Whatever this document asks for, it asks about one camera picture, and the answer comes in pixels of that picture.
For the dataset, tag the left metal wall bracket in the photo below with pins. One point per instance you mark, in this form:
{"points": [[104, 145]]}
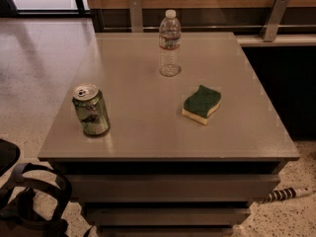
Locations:
{"points": [[136, 18]]}

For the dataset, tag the black chair seat edge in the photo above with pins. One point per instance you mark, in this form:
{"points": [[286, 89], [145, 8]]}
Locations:
{"points": [[9, 155]]}

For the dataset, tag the clear plastic water bottle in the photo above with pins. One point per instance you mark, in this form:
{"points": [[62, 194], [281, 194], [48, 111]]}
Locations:
{"points": [[169, 44]]}

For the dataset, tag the grey drawer cabinet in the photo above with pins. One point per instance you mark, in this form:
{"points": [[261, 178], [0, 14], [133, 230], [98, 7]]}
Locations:
{"points": [[157, 173]]}

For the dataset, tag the black bag with straps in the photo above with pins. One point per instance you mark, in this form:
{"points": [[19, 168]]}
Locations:
{"points": [[17, 215]]}

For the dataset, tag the green and yellow sponge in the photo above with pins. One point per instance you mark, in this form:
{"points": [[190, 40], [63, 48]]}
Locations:
{"points": [[201, 104]]}

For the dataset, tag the grey side shelf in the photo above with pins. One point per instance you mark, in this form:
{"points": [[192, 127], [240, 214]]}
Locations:
{"points": [[281, 40]]}

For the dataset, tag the green soda can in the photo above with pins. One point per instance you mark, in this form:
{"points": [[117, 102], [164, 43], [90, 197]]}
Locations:
{"points": [[90, 109]]}

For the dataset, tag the black white striped stick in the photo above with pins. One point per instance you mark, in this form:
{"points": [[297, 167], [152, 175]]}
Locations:
{"points": [[288, 193]]}

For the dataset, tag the metal wall bracket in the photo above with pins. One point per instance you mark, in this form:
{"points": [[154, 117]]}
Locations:
{"points": [[270, 28], [136, 18]]}

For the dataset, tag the right metal wall bracket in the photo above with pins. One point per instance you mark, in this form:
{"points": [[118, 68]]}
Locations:
{"points": [[270, 28]]}

